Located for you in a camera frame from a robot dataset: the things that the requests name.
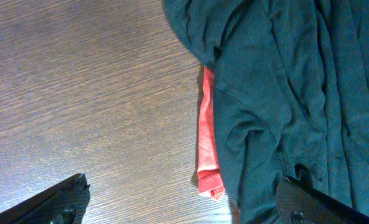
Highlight red garment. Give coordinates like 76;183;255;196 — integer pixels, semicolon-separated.
197;67;225;201

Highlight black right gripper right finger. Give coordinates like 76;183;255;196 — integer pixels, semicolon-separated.
275;176;369;224

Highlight black garment pile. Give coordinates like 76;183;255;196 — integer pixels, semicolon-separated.
165;0;369;223

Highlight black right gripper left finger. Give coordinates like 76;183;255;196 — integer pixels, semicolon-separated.
0;173;90;224

